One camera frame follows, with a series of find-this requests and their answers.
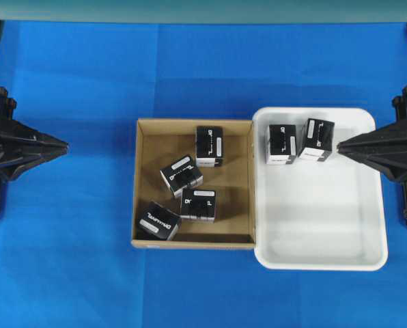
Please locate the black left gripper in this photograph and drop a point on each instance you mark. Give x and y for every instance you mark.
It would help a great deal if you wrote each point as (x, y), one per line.
(10, 154)

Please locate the black white box in tray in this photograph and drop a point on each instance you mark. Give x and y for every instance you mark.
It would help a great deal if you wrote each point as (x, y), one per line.
(281, 144)

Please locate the blue table cloth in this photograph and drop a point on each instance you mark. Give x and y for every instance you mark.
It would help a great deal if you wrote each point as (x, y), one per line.
(65, 253)

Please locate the black white box upright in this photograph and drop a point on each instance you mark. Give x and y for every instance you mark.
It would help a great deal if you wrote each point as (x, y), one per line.
(209, 146)

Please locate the black white box lower middle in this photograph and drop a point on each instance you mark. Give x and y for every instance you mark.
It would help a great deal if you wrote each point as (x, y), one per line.
(198, 205)

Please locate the brown cardboard box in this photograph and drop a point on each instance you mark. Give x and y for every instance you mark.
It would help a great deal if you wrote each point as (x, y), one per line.
(161, 142)

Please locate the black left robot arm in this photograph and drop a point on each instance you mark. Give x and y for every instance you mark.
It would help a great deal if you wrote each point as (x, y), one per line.
(22, 147)

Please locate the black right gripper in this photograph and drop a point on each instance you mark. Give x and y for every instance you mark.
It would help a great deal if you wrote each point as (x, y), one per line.
(395, 157)

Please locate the tilted black box in tray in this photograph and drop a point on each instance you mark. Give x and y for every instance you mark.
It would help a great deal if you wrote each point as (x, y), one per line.
(317, 140)

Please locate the black white box tilted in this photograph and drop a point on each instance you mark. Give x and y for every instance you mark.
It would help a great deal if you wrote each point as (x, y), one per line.
(182, 174)

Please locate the white plastic tray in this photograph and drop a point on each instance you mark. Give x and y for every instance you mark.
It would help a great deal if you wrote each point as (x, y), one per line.
(313, 215)

